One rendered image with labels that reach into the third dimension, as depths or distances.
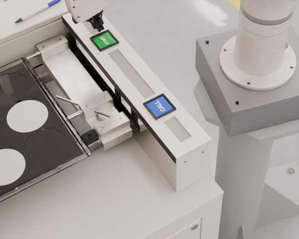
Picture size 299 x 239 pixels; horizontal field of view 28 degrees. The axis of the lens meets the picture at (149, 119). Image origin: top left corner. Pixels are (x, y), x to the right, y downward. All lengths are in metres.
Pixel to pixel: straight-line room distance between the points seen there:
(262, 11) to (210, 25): 1.66
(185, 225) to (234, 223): 0.64
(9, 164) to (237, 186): 0.75
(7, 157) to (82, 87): 0.28
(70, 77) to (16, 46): 0.17
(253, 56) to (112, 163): 0.42
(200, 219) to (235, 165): 0.35
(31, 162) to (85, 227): 0.19
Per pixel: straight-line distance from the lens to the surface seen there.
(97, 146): 1.47
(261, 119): 1.48
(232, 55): 1.52
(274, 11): 1.32
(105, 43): 1.51
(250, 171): 1.77
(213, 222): 1.50
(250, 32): 1.38
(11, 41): 1.60
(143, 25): 2.98
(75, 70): 1.57
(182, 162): 1.31
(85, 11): 1.45
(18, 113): 1.48
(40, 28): 1.61
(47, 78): 1.63
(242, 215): 1.99
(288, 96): 1.46
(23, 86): 1.54
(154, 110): 1.35
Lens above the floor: 2.01
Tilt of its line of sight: 52 degrees down
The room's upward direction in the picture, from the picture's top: 3 degrees counter-clockwise
